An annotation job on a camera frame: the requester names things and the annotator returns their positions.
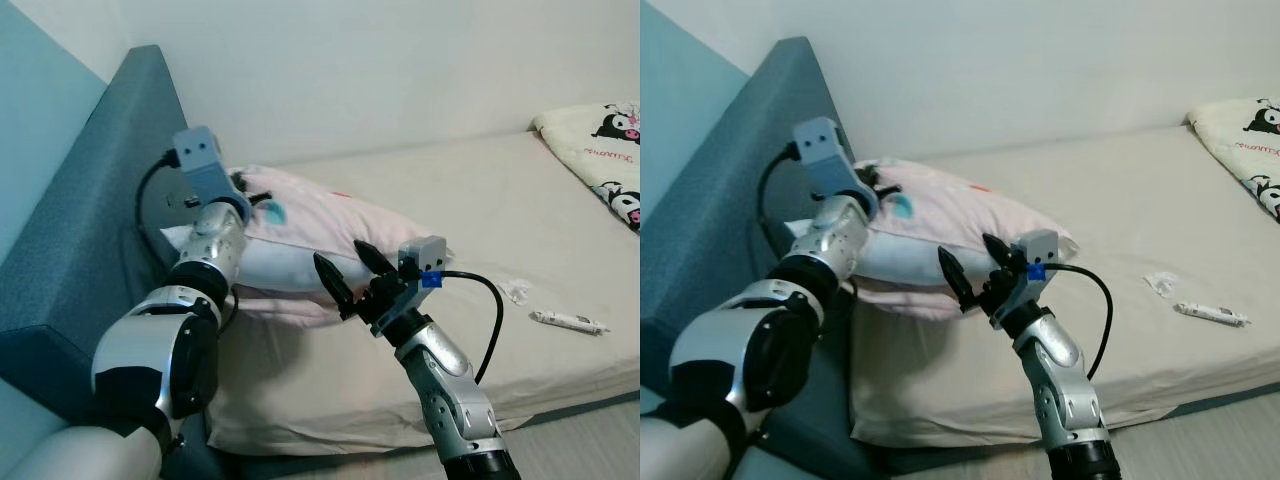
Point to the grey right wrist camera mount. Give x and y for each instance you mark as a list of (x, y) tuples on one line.
[(420, 255), (1038, 250)]

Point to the cream cartoon print blanket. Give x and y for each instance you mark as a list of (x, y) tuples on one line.
[(600, 150), (1240, 140)]

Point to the beige mattress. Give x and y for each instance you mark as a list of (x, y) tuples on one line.
[(1100, 350), (450, 360)]

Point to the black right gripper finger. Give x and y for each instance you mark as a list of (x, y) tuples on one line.
[(380, 262), (337, 288), (1003, 255), (958, 280)]

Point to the white pen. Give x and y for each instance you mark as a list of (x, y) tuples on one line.
[(1210, 313), (565, 321)]

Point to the pink patterned pillow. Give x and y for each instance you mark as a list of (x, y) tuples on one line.
[(310, 225), (940, 225)]

